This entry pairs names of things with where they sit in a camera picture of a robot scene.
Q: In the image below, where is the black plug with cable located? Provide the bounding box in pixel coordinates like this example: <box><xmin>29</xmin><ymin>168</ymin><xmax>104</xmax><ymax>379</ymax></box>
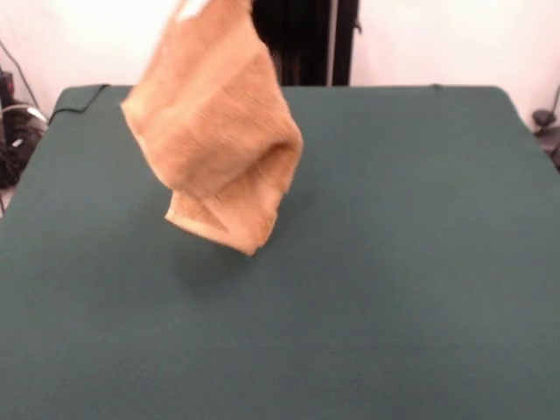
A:
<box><xmin>530</xmin><ymin>85</ymin><xmax>560</xmax><ymax>172</ymax></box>

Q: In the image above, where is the dark green table cloth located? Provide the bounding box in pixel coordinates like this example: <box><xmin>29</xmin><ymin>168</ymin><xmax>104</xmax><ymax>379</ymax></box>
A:
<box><xmin>0</xmin><ymin>83</ymin><xmax>560</xmax><ymax>420</ymax></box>

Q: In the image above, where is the orange-brown terry towel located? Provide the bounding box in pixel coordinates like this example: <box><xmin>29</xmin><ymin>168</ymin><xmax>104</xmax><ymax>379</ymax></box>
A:
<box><xmin>120</xmin><ymin>0</ymin><xmax>305</xmax><ymax>257</ymax></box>

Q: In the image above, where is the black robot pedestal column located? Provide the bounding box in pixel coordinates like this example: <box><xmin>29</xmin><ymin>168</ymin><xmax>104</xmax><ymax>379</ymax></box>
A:
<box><xmin>249</xmin><ymin>0</ymin><xmax>363</xmax><ymax>88</ymax></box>

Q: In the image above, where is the black and white cable bundle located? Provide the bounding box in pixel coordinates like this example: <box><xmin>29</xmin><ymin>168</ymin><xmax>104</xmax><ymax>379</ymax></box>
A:
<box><xmin>0</xmin><ymin>38</ymin><xmax>50</xmax><ymax>216</ymax></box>

